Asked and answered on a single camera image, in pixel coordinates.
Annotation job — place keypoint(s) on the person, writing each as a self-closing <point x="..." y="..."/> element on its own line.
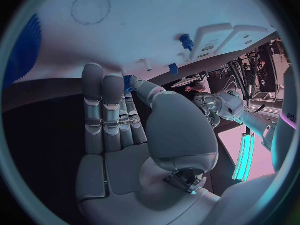
<point x="199" y="85"/>

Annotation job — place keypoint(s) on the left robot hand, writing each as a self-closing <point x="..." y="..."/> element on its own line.
<point x="208" y="105"/>

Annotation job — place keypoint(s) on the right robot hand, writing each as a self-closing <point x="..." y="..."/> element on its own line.
<point x="180" y="127"/>

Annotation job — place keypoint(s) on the dark equipment rack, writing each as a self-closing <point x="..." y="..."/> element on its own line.
<point x="255" y="69"/>

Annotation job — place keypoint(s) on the small blue gear peg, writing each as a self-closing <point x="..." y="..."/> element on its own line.
<point x="127" y="80"/>

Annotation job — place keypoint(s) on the glowing light bar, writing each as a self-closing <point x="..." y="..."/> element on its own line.
<point x="243" y="157"/>

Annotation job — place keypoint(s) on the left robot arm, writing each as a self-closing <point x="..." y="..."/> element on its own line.
<point x="253" y="118"/>

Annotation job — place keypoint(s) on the white task board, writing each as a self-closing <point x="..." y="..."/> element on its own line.
<point x="145" y="28"/>

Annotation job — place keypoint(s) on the blue block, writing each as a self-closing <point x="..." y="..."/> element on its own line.
<point x="173" y="68"/>

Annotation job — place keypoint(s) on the blue plug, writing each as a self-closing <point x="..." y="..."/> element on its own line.
<point x="186" y="41"/>

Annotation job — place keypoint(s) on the large blue gear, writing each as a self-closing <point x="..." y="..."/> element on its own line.
<point x="22" y="54"/>

